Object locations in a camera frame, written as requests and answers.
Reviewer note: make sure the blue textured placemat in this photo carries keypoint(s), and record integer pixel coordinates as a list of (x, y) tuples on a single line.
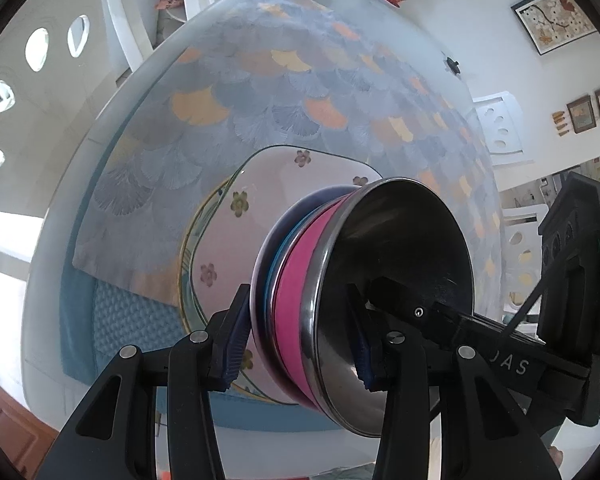
[(130, 320)]

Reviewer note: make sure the fan patterned table mat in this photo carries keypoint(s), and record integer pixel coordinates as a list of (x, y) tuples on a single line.
[(260, 85)]

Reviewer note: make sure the small black lid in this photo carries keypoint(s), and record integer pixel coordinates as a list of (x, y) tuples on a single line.
[(451, 64)]

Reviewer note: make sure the small wooden wall ornaments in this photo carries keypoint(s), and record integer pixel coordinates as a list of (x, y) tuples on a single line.
[(560, 122)]

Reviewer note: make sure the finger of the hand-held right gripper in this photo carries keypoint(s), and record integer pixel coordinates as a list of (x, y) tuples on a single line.
[(410, 305)]

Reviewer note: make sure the pink plastic cartoon bowl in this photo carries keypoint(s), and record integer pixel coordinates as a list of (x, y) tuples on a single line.
[(258, 280)]

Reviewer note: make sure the pink steel bowl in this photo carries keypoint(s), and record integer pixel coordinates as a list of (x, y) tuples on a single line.
[(405, 240)]

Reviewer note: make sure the yellow rimmed plate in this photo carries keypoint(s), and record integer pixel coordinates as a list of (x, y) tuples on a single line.
[(200, 215)]

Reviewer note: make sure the blue steel bowl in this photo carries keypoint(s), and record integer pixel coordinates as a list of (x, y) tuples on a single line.
[(271, 285)]

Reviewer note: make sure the large framed floral picture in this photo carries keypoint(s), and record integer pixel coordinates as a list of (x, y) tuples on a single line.
[(555, 20)]

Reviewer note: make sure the small pink object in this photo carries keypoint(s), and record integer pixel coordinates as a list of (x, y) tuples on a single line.
[(167, 0)]

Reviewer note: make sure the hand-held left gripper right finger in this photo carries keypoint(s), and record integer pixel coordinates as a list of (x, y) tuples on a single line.
[(362, 360)]

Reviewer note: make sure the white floral square plate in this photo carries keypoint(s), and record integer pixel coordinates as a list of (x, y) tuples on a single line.
[(220, 260)]

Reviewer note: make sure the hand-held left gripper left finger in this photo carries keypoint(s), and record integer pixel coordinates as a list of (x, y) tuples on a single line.
[(235, 345)]

